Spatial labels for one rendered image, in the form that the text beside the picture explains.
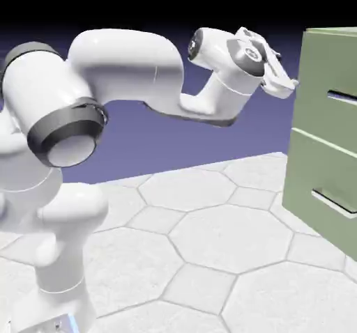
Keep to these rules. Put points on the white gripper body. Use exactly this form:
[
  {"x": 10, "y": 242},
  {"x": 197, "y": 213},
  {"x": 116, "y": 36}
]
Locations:
[{"x": 277, "y": 79}]

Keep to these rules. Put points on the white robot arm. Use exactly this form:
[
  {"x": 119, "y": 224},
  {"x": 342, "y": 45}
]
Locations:
[{"x": 117, "y": 68}]

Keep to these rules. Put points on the green drawer front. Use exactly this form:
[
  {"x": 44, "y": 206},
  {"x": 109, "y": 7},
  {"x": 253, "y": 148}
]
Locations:
[
  {"x": 312, "y": 68},
  {"x": 304, "y": 177}
]

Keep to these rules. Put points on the green cabinet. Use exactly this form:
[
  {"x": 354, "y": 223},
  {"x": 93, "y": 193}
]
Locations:
[{"x": 315, "y": 154}]

